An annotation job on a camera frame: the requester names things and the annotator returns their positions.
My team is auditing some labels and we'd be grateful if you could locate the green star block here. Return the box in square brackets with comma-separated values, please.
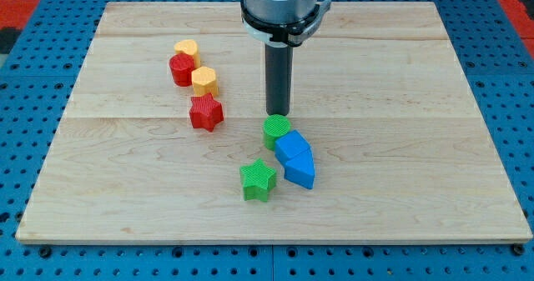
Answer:
[239, 158, 277, 202]

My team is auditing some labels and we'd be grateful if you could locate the red star block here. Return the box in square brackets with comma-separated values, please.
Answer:
[189, 93, 224, 132]

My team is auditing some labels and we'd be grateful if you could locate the green cylinder block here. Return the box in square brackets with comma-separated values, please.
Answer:
[263, 114, 291, 151]

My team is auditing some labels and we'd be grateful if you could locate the blue cube block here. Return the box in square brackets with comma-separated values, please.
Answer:
[275, 130, 311, 165]

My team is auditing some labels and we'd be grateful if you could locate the blue pentagon block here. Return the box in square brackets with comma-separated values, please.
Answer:
[284, 149, 315, 189]

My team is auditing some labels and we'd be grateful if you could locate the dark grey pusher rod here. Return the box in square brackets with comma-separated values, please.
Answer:
[264, 45, 293, 116]

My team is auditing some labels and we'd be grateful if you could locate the yellow hexagon block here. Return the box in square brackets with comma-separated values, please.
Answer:
[191, 66, 219, 97]

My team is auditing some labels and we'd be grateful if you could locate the light wooden board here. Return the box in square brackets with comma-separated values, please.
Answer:
[16, 2, 532, 245]

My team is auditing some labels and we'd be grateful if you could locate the red cylinder block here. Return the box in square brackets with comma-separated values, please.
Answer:
[169, 53, 195, 87]

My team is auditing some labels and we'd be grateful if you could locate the yellow heart block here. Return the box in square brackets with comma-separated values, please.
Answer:
[174, 39, 201, 68]

